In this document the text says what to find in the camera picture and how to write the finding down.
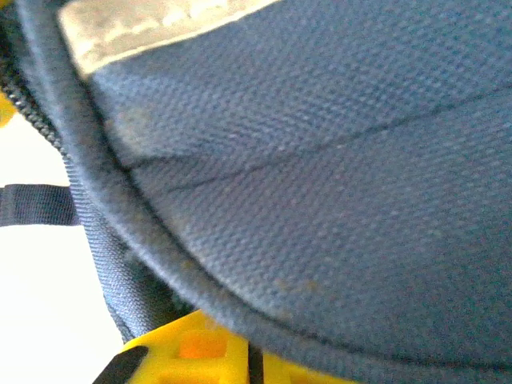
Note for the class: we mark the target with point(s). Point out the navy blue backpack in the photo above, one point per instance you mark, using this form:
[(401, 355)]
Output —
[(300, 180)]

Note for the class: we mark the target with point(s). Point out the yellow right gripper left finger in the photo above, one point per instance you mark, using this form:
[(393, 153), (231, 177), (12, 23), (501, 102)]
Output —
[(192, 348)]

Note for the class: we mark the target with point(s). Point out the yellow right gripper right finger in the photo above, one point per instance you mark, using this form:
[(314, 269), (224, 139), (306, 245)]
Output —
[(296, 372)]

